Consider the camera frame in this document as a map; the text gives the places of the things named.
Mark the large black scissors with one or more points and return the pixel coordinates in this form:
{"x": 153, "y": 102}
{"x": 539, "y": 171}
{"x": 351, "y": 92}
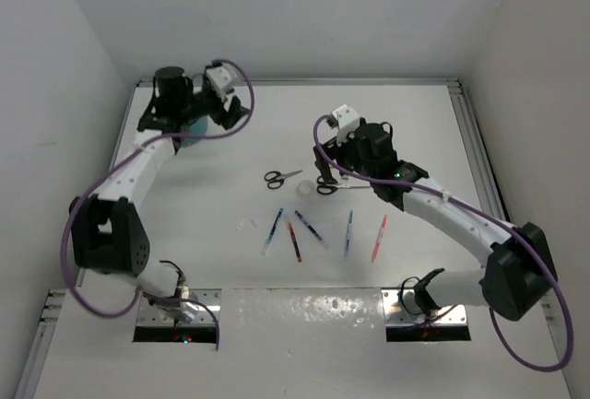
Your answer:
{"x": 329, "y": 187}

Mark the clear tape roll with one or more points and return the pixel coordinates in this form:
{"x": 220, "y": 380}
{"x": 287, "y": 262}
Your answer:
{"x": 305, "y": 188}

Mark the small black scissors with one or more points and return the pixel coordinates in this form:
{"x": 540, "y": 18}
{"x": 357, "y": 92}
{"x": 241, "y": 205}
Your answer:
{"x": 275, "y": 179}

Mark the teal capped pen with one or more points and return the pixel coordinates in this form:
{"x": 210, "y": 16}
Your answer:
{"x": 272, "y": 232}

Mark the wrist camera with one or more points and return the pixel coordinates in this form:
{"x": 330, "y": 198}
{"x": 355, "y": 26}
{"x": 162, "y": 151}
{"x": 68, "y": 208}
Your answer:
{"x": 344, "y": 120}
{"x": 222, "y": 79}

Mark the teal divided pen holder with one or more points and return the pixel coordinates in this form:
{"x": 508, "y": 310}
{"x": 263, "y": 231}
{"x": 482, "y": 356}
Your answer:
{"x": 198, "y": 128}

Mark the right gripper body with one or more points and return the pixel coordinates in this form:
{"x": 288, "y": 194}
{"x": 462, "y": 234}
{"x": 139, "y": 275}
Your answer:
{"x": 346, "y": 155}

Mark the red clear pen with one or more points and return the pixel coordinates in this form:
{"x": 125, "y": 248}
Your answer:
{"x": 294, "y": 241}

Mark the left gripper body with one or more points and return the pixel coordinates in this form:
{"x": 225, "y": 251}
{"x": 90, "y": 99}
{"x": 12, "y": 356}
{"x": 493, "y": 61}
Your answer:
{"x": 198, "y": 105}

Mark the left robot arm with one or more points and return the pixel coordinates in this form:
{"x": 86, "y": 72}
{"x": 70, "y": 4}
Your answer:
{"x": 104, "y": 228}

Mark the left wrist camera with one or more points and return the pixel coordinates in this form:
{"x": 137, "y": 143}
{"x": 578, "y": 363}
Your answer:
{"x": 222, "y": 79}

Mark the purple capped pen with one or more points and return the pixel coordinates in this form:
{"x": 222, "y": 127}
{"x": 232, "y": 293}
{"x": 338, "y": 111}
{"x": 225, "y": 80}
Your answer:
{"x": 311, "y": 229}

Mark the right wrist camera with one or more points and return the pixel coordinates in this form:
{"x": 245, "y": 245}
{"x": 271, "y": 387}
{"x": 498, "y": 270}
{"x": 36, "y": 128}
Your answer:
{"x": 344, "y": 120}

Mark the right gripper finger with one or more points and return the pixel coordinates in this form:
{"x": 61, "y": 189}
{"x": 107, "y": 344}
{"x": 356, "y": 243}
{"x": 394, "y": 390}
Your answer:
{"x": 331, "y": 144}
{"x": 322, "y": 165}

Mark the blue highlighter pen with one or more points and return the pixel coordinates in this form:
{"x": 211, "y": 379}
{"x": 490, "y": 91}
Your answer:
{"x": 348, "y": 234}

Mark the pink highlighter pen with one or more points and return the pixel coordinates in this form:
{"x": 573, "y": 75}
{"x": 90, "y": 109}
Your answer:
{"x": 379, "y": 238}

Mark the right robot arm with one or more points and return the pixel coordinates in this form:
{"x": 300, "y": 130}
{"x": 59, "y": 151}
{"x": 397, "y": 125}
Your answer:
{"x": 516, "y": 267}

